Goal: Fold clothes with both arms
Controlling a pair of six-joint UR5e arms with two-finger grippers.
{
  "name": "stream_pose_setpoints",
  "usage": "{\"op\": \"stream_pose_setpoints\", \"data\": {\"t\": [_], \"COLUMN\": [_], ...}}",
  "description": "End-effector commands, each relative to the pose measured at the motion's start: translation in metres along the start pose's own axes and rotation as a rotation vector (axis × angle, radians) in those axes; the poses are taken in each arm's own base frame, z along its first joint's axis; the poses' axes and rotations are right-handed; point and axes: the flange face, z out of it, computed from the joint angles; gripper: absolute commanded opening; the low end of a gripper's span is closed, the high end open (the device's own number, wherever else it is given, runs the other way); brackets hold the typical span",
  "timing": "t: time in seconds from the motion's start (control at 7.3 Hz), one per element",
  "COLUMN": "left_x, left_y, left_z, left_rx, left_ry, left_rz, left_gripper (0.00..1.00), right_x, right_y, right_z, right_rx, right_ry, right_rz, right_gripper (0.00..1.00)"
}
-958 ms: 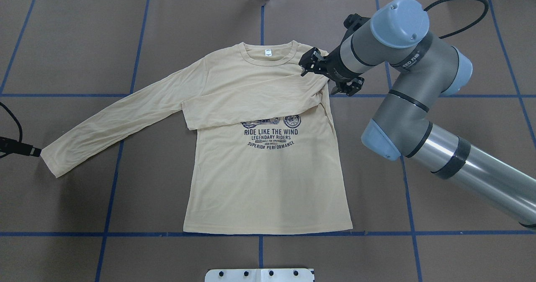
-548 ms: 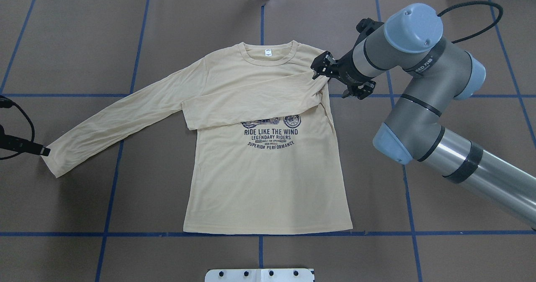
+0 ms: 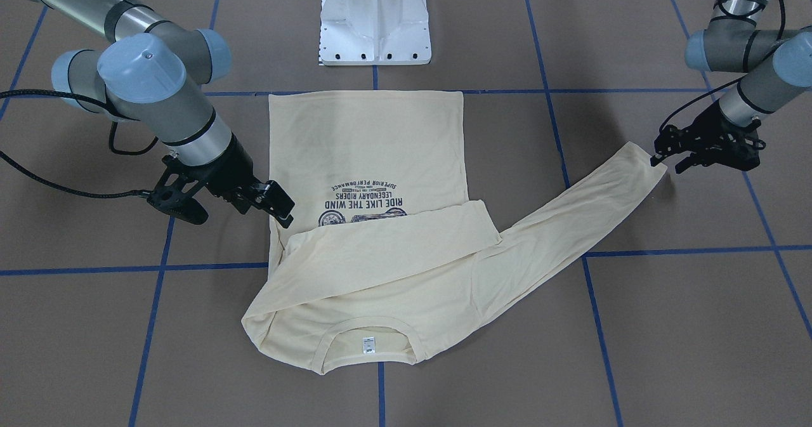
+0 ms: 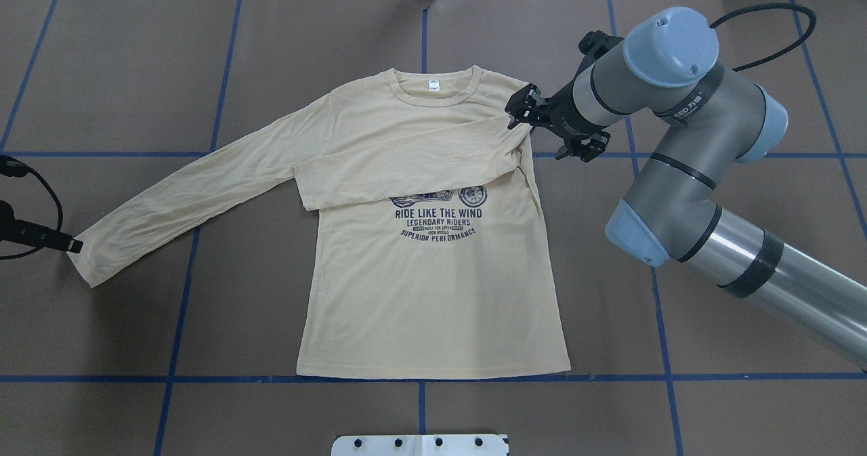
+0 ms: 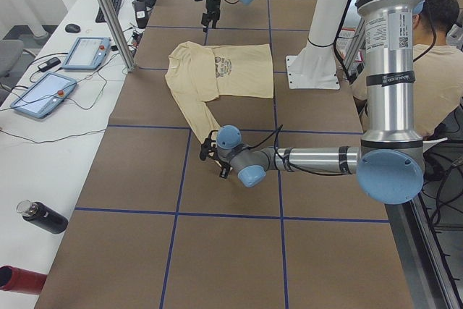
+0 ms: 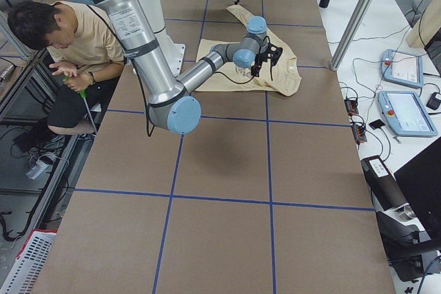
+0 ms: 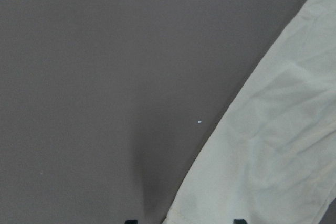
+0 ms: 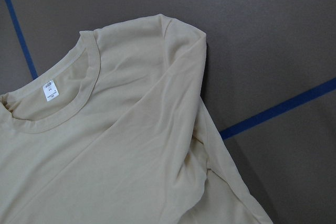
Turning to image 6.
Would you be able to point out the blue teach pendant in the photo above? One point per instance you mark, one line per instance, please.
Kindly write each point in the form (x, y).
(402, 68)
(405, 114)

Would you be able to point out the seated person in beige shirt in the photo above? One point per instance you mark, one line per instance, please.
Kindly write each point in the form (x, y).
(79, 39)

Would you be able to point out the beige long-sleeve printed shirt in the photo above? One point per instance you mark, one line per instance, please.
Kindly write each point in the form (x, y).
(282, 78)

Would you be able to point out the upper blue teach pendant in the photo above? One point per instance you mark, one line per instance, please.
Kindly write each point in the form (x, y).
(402, 68)

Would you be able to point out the white power strip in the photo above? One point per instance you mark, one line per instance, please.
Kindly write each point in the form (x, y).
(40, 165)

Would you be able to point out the white perforated basket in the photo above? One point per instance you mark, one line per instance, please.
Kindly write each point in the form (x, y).
(29, 262)

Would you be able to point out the green-handled screwdriver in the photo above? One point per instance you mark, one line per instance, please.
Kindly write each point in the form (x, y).
(74, 116)

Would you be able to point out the black power adapter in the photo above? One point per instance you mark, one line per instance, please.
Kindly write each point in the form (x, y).
(434, 101)

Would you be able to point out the lower blue teach pendant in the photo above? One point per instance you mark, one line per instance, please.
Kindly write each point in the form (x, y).
(405, 114)

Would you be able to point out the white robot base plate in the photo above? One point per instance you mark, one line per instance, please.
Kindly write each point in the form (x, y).
(172, 39)

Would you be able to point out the grey aluminium frame post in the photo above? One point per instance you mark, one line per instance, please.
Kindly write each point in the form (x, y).
(349, 33)

